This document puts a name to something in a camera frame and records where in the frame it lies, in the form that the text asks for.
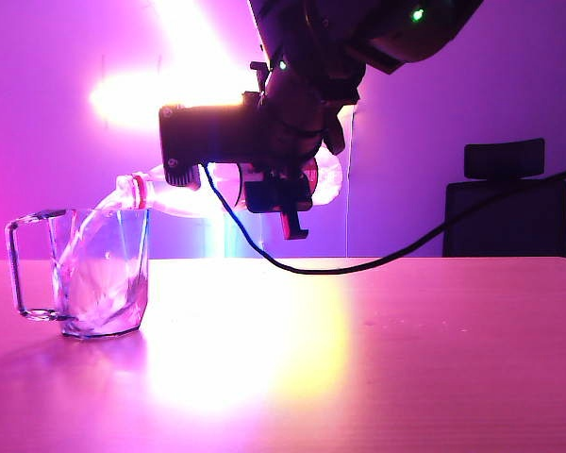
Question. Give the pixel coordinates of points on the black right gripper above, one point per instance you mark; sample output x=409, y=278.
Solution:
x=302, y=108

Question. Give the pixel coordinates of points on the clear red-labelled water bottle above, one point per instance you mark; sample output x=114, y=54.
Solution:
x=179, y=206

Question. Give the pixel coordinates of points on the horizontal glowing light strip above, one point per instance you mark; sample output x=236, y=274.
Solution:
x=132, y=96

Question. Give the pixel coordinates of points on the black office chair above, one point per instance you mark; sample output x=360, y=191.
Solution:
x=509, y=222

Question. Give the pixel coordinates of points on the clear faceted glass mug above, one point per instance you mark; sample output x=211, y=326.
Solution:
x=99, y=283

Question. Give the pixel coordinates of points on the diagonal glowing light strip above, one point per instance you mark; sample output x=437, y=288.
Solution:
x=203, y=33

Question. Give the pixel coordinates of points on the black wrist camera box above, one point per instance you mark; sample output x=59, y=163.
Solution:
x=203, y=137

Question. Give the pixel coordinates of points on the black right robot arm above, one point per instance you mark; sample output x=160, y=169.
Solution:
x=358, y=23

